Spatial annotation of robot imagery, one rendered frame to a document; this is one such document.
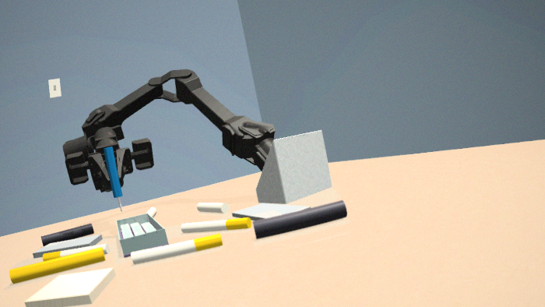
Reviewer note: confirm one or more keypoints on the light grey flat bar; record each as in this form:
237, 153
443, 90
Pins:
67, 245

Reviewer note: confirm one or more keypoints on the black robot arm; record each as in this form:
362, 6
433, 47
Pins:
243, 137

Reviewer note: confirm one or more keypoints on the letter keyboard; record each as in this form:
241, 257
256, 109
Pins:
139, 233

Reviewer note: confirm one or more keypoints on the blue stylus with white tip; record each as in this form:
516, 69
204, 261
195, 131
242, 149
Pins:
113, 173

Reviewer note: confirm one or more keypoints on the dark grey cylinder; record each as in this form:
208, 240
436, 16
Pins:
325, 213
77, 232

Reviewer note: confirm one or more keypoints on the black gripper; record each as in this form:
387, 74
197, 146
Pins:
77, 166

